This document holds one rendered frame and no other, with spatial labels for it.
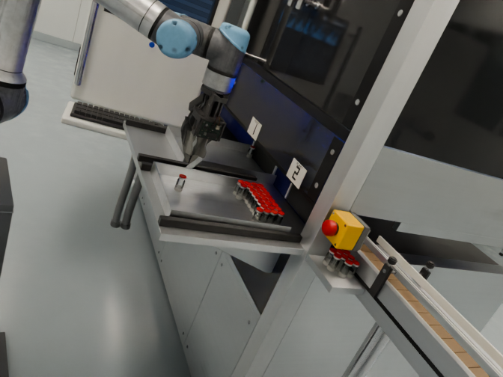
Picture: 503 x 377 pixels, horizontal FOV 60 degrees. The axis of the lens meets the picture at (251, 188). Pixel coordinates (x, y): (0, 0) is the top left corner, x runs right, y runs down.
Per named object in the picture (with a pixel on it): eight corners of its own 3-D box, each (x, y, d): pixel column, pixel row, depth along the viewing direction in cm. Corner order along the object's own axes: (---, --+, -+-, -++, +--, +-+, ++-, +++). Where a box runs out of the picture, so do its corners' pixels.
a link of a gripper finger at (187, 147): (181, 168, 112) (191, 135, 108) (176, 158, 117) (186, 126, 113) (192, 170, 113) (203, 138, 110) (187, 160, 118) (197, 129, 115)
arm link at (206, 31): (165, 9, 95) (212, 28, 96) (174, 8, 105) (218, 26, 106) (154, 44, 98) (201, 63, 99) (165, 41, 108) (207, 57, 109)
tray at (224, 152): (247, 152, 173) (250, 144, 172) (272, 184, 153) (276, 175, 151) (165, 134, 157) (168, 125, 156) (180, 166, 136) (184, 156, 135)
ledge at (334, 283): (345, 264, 123) (348, 258, 123) (371, 295, 113) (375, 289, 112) (305, 259, 117) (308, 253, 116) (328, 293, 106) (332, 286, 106)
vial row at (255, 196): (244, 194, 135) (249, 181, 133) (266, 227, 121) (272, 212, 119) (238, 193, 134) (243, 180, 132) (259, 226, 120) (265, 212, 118)
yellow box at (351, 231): (343, 235, 115) (355, 212, 112) (358, 251, 109) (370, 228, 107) (319, 232, 112) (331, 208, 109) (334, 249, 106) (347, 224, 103)
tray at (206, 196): (253, 191, 141) (257, 181, 139) (286, 238, 120) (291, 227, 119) (150, 172, 125) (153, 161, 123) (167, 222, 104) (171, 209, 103)
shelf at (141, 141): (241, 152, 178) (242, 147, 177) (325, 257, 122) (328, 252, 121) (122, 125, 155) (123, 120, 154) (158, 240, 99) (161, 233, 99)
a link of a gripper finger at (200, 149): (192, 170, 113) (203, 138, 110) (187, 160, 118) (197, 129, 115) (203, 173, 115) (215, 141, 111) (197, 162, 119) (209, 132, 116)
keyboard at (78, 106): (173, 132, 186) (174, 126, 185) (176, 144, 174) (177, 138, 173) (74, 104, 171) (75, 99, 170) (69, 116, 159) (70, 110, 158)
